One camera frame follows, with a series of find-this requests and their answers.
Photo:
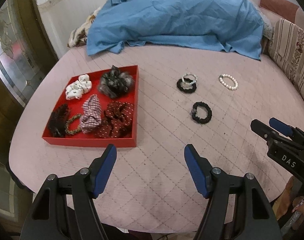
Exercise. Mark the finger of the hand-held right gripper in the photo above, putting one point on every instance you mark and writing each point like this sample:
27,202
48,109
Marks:
280,126
262,129

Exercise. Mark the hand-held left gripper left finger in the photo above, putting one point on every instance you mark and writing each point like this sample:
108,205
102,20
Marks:
104,172

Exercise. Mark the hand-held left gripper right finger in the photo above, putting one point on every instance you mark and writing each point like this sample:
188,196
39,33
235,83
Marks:
195,172

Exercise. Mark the red tray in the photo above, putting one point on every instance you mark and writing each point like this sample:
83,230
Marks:
92,142

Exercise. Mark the black scrunchie with charm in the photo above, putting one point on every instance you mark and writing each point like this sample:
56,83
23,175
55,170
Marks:
207,117

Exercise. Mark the plaid scrunchie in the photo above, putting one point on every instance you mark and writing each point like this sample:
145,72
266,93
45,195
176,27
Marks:
90,115

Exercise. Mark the black hair claw clip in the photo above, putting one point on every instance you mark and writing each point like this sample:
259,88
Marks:
57,121

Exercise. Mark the white cherry print scrunchie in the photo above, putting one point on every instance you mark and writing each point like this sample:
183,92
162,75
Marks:
77,88

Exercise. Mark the grey sheer scrunchie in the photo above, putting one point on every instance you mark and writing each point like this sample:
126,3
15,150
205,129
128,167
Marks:
114,82

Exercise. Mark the orange patterned cloth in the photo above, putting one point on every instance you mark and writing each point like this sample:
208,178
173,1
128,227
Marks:
289,197

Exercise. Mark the striped floral cushion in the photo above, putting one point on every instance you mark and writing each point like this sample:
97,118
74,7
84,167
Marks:
292,52

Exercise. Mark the pale floral cloth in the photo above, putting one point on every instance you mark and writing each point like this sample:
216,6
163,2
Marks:
265,30

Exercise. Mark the brown patterned blanket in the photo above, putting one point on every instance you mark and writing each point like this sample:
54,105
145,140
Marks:
78,36

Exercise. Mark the blue cloth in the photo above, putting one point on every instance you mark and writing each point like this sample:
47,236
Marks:
179,17

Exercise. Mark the glass door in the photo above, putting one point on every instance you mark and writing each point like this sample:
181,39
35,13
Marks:
14,55

